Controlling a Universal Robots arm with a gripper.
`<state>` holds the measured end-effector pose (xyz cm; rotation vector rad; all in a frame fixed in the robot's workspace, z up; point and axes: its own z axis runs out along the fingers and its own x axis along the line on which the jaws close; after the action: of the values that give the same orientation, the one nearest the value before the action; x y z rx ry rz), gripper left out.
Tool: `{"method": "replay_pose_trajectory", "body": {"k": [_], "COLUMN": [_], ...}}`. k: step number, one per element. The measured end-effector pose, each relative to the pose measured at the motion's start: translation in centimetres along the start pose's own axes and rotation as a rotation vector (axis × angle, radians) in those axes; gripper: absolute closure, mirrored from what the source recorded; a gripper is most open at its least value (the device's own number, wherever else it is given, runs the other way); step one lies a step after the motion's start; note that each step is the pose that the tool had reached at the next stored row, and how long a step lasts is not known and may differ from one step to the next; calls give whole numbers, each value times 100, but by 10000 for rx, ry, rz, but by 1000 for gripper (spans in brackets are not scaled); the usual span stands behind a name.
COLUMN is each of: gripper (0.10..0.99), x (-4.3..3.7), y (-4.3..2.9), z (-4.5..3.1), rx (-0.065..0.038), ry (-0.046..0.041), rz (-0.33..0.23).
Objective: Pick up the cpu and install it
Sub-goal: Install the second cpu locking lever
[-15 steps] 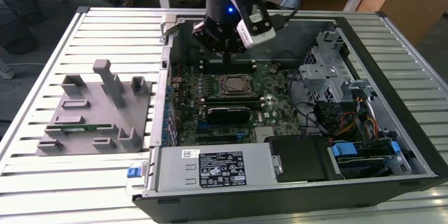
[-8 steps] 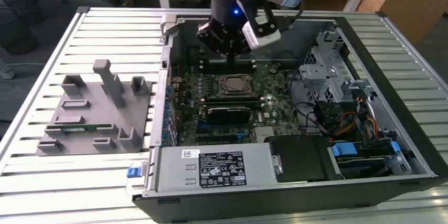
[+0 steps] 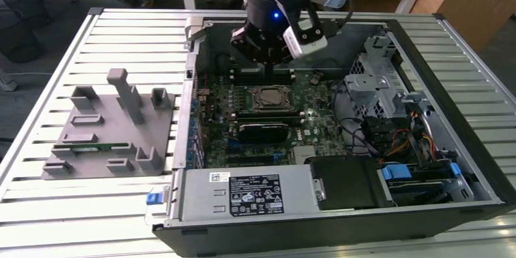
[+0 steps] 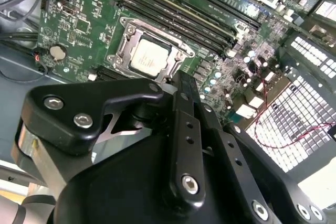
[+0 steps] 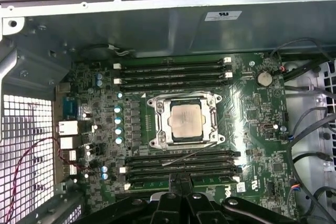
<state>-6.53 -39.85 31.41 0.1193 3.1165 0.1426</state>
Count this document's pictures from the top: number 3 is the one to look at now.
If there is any coloured power wire bundle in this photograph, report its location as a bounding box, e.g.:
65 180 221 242
380 112 439 165

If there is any black PC case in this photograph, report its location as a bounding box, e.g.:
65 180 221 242
152 13 516 258

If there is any green motherboard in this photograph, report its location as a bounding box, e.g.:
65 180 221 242
195 72 352 170

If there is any silver power supply unit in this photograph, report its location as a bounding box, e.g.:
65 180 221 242
176 169 319 221

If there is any black RAM slot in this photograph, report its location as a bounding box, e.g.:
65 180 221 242
237 121 303 126
232 76 295 82
233 80 296 86
236 111 300 116
232 73 295 78
232 69 295 74
237 115 301 120
237 118 301 123

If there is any green RAM stick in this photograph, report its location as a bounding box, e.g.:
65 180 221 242
52 141 131 153

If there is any metal socket cover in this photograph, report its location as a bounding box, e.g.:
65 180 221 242
253 86 292 110

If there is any silver finned heatsink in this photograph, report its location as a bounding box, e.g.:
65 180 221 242
293 146 317 165

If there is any black graphics card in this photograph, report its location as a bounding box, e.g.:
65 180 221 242
237 122 289 144

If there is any black plastic shroud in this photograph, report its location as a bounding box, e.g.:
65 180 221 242
308 155 396 212

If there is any silver disk bay cage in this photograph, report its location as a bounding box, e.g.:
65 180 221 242
376 160 476 209

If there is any blue disk carrier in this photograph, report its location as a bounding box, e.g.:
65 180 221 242
380 163 412 182

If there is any grey parts rack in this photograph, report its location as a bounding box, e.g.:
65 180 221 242
40 67 179 182

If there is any CPU socket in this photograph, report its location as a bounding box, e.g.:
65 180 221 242
249 84 295 112

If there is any silver CPU chip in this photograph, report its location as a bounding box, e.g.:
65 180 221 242
260 88 285 105

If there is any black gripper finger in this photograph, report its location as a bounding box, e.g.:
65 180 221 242
229 27 271 81
268 36 295 81

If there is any black office chair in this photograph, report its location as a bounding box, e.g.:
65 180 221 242
0 0 53 64

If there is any black expansion slot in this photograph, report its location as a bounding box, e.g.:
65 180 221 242
225 154 283 164

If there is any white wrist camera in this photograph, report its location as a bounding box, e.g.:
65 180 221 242
281 18 328 60

